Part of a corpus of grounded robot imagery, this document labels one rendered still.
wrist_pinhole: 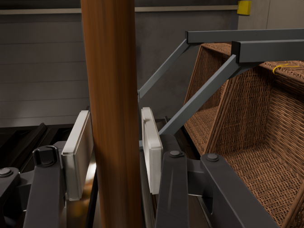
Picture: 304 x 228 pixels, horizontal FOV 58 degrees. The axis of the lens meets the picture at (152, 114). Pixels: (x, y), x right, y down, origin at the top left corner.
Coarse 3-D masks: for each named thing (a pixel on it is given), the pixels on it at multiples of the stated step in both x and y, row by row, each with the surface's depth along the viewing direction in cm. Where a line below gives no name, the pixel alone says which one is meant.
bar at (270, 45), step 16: (192, 32) 101; (208, 32) 101; (224, 32) 102; (240, 32) 102; (256, 32) 103; (272, 32) 104; (288, 32) 104; (176, 48) 105; (240, 48) 56; (256, 48) 56; (272, 48) 56; (288, 48) 57; (224, 64) 59; (240, 64) 58; (256, 64) 59; (208, 80) 60; (224, 80) 59; (192, 96) 61; (208, 96) 60; (192, 112) 60; (176, 128) 61; (144, 160) 57; (144, 176) 51; (144, 192) 46; (144, 208) 42; (144, 224) 39
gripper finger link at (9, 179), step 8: (8, 168) 13; (16, 168) 13; (0, 176) 13; (8, 176) 13; (16, 176) 13; (0, 184) 12; (8, 184) 12; (16, 184) 13; (0, 192) 12; (8, 192) 12; (0, 200) 11; (0, 208) 11; (0, 216) 11; (8, 216) 13; (16, 216) 13; (24, 216) 14; (0, 224) 11; (8, 224) 13; (16, 224) 13
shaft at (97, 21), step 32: (96, 0) 14; (128, 0) 15; (96, 32) 15; (128, 32) 15; (96, 64) 15; (128, 64) 16; (96, 96) 16; (128, 96) 16; (96, 128) 17; (128, 128) 17; (96, 160) 18; (128, 160) 18; (128, 192) 18; (128, 224) 19
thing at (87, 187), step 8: (88, 168) 121; (88, 176) 118; (88, 184) 115; (88, 192) 112; (80, 200) 99; (88, 200) 110; (72, 208) 89; (80, 208) 97; (72, 216) 88; (80, 216) 95; (72, 224) 86; (80, 224) 93
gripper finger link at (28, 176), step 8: (56, 144) 17; (64, 144) 17; (24, 176) 14; (32, 176) 14; (64, 176) 15; (24, 184) 13; (64, 184) 14; (16, 192) 13; (24, 192) 13; (64, 192) 14; (8, 200) 13; (16, 200) 13; (24, 200) 13; (8, 208) 13; (16, 208) 13; (24, 208) 13
